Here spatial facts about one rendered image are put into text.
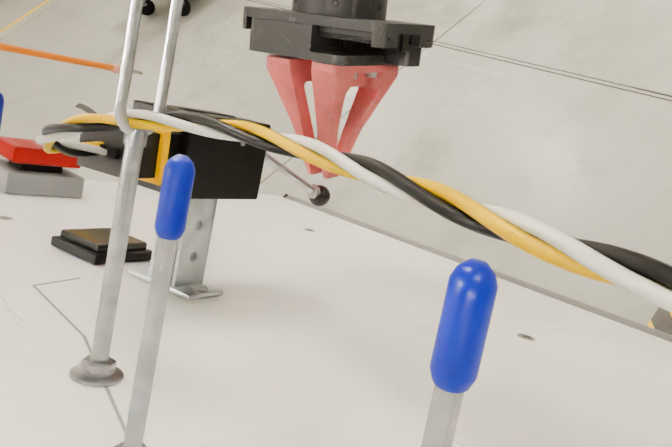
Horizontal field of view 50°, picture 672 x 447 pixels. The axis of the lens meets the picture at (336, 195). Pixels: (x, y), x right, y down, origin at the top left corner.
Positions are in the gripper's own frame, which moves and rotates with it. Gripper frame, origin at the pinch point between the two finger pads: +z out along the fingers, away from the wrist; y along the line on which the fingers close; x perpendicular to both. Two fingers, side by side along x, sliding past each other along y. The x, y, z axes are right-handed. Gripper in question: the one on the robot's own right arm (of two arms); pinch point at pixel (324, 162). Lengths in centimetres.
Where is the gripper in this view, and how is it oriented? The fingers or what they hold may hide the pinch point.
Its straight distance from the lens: 46.0
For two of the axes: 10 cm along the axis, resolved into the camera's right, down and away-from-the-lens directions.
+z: -1.0, 9.6, 2.6
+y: 8.1, 2.3, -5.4
